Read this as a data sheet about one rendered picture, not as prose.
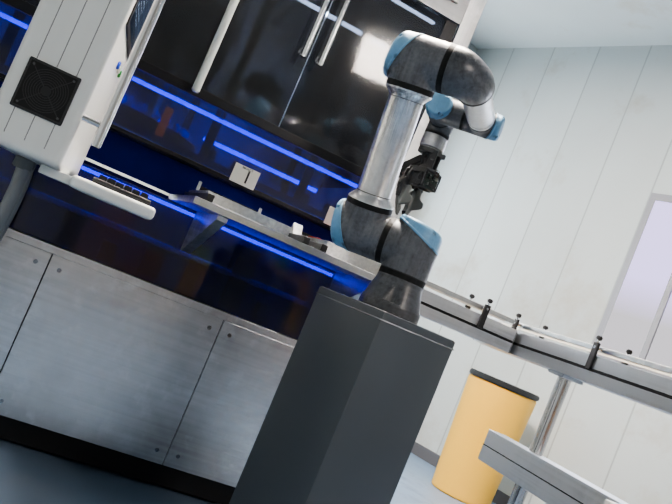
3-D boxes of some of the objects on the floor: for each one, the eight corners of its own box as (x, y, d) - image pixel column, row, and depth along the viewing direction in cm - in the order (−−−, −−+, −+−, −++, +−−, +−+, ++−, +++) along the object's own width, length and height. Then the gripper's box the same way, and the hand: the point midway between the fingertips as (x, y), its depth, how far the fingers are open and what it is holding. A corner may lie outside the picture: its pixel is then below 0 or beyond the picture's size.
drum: (508, 517, 454) (554, 402, 458) (463, 506, 427) (511, 385, 432) (456, 485, 488) (499, 378, 492) (411, 473, 462) (456, 361, 466)
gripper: (432, 144, 221) (403, 213, 220) (453, 159, 228) (425, 226, 226) (411, 141, 227) (383, 208, 226) (432, 156, 234) (405, 221, 233)
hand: (399, 211), depth 228 cm, fingers closed
